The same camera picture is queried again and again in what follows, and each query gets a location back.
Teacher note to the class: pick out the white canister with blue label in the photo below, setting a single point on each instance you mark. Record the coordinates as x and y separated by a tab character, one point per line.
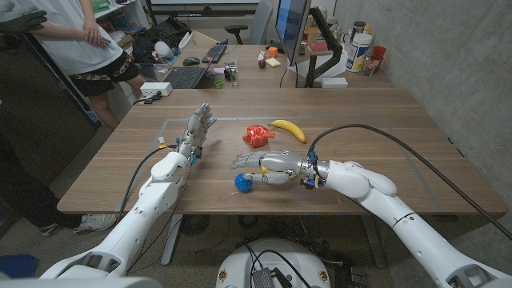
358	53

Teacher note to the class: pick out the clear cup with items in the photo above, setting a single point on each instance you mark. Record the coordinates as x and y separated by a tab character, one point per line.
370	66

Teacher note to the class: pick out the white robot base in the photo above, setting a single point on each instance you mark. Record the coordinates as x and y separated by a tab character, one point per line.
236	266

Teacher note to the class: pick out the black glove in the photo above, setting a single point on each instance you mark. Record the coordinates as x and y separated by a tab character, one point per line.
20	18

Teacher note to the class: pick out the red crumpled toy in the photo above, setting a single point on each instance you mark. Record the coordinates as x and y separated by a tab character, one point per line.
257	136

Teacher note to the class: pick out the grey office chair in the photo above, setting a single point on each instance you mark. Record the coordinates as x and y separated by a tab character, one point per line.
260	22

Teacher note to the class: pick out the black computer mouse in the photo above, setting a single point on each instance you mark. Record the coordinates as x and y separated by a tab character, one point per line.
191	61

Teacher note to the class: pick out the computer monitor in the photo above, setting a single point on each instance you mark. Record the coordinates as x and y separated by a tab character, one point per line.
291	28

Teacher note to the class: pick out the white robot torso edge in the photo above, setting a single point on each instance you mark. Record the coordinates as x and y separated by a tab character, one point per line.
80	283

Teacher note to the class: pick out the blue spiky stress ball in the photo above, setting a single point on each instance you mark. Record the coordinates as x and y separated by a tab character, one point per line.
241	185

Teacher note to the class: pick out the yellow sticky note pad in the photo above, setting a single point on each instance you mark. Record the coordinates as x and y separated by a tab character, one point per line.
273	62

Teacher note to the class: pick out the dark cabinet panel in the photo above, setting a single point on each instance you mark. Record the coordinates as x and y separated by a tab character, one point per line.
40	112

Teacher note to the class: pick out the white sneaker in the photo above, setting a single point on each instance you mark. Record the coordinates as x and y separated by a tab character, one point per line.
94	223

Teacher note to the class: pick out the brown egg-shaped toy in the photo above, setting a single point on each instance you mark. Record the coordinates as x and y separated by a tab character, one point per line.
262	63

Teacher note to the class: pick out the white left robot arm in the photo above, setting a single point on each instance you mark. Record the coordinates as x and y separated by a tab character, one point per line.
136	220

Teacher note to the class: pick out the black laptop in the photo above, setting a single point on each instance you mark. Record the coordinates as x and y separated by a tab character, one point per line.
187	77

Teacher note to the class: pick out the grey table leg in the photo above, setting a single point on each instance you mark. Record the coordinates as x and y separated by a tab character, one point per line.
171	240
374	242

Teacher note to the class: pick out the black backpack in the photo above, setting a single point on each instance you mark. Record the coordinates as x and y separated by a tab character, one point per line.
164	34

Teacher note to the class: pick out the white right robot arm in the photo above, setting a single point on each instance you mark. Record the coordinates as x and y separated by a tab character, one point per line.
400	208

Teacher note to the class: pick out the small green cup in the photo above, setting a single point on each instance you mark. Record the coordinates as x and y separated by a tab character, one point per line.
218	84

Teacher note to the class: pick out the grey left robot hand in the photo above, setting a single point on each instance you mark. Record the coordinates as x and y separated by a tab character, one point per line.
196	126

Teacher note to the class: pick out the blue floor mat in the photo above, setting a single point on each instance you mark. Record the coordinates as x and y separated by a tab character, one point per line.
18	266

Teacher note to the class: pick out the brown-tipped yellow toy banana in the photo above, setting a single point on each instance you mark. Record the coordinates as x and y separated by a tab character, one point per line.
292	129

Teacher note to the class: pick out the person in white shirt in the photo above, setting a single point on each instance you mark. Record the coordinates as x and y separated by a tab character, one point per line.
72	48

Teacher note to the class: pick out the orange cube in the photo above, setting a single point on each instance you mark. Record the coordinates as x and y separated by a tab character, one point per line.
273	52

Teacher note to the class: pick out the black keyboard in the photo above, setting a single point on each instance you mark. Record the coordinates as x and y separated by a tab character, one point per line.
214	53

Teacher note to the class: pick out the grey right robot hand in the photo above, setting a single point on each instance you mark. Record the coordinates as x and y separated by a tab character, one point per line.
280	162

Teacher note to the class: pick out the white power strip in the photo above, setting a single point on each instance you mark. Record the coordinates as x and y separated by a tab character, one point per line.
155	89

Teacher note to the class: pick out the white flat box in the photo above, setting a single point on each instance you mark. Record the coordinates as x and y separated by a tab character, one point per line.
334	82

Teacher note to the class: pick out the bottle with black lid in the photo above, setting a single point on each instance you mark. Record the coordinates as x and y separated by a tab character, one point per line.
358	29

